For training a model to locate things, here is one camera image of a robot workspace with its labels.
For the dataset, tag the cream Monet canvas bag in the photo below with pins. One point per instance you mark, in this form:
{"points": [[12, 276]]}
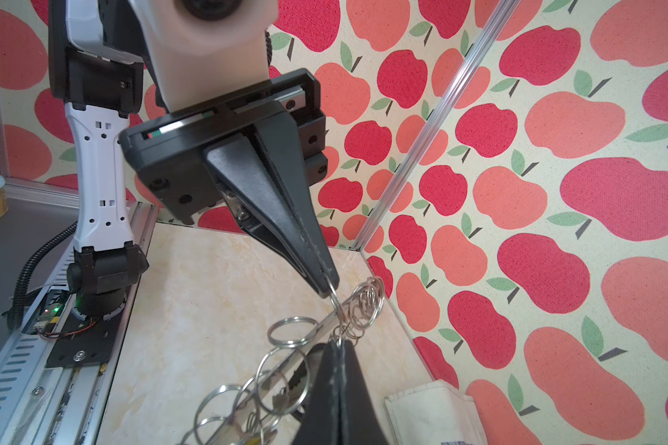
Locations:
{"points": [[435, 413]]}

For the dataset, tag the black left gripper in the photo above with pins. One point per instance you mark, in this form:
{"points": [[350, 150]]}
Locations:
{"points": [[249, 147]]}

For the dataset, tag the front aluminium rail base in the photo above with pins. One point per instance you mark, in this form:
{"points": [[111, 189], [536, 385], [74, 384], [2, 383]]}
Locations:
{"points": [[56, 373]]}

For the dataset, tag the metal disc with key rings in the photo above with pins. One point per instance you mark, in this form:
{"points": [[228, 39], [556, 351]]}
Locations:
{"points": [[251, 412]]}

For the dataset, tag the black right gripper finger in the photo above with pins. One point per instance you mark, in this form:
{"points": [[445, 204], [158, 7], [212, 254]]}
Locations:
{"points": [[340, 410]]}

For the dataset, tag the left rear aluminium frame post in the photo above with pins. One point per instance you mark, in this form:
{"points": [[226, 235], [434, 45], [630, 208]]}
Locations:
{"points": [[457, 87]]}

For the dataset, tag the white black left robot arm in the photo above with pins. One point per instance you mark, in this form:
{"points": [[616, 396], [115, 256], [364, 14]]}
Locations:
{"points": [[100, 69]]}

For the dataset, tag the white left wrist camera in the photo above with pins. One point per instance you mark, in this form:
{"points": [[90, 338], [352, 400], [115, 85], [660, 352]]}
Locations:
{"points": [[195, 60]]}

